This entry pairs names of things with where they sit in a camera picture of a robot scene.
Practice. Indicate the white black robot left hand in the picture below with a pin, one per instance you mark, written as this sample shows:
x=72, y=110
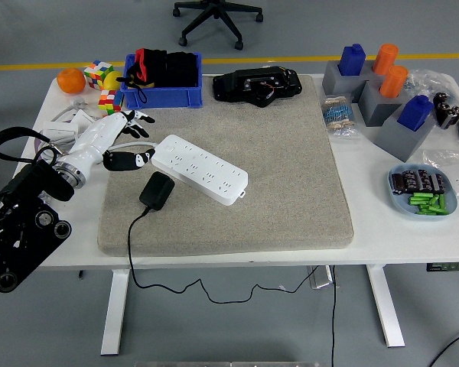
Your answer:
x=93, y=139

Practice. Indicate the black plug adapter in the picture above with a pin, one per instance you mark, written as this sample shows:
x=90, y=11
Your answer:
x=157, y=189

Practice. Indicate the white power strip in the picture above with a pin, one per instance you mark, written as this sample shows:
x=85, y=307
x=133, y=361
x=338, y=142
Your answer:
x=199, y=168

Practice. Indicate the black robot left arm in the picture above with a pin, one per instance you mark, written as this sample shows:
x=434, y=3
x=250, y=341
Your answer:
x=23, y=229

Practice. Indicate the white rectangular box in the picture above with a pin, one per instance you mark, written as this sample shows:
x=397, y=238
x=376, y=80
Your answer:
x=59, y=130

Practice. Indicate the stickerless colourful puzzle cube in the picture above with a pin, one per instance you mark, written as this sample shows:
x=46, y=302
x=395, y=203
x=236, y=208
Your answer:
x=109, y=102

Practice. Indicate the yellow lemon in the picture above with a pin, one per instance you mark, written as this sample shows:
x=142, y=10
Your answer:
x=112, y=81

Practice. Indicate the orange fruit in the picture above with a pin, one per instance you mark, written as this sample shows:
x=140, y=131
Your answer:
x=70, y=81

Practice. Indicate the white-edged puzzle cube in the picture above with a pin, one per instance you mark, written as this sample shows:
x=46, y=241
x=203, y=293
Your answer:
x=98, y=74

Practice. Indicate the blue plastic bin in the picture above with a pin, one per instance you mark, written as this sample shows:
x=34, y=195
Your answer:
x=164, y=98

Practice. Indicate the black machine housing part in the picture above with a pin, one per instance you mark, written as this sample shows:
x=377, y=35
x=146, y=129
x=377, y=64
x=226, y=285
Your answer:
x=233, y=86

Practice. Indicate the black office chair base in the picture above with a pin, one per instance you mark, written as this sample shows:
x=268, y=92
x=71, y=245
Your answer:
x=214, y=13

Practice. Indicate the white table leg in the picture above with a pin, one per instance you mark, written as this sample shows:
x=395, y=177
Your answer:
x=114, y=313
x=386, y=306

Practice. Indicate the grey-brown mat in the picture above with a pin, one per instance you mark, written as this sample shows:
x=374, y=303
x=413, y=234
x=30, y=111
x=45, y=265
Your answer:
x=271, y=172

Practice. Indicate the bag of resistors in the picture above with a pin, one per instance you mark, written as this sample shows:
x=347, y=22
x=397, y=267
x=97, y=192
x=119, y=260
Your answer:
x=338, y=116

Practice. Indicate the grey block holder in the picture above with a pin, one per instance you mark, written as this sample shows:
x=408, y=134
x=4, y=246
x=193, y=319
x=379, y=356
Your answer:
x=378, y=111
x=340, y=86
x=372, y=76
x=401, y=143

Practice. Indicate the metal box under table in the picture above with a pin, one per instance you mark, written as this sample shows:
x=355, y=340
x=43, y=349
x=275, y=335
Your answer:
x=319, y=277

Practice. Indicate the blue square peg block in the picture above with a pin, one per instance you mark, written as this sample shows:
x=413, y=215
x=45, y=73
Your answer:
x=352, y=59
x=415, y=114

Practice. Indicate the orange cylinder peg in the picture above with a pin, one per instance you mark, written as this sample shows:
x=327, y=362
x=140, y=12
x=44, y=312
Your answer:
x=385, y=59
x=393, y=82

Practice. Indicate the light blue tray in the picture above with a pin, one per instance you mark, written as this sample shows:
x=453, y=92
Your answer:
x=399, y=206

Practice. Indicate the green cylindrical battery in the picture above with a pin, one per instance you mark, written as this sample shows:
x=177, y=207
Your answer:
x=432, y=210
x=420, y=195
x=420, y=200
x=434, y=200
x=442, y=202

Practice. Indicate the clear plastic bag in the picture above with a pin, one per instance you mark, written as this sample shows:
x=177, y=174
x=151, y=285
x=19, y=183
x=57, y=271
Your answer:
x=424, y=82

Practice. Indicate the bundle of black cylinders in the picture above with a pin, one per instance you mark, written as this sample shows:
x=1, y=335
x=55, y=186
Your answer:
x=447, y=111

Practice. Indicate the table height control panel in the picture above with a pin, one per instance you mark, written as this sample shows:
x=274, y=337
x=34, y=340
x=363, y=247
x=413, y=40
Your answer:
x=449, y=267

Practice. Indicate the white square wall plate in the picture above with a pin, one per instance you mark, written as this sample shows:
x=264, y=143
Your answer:
x=82, y=117

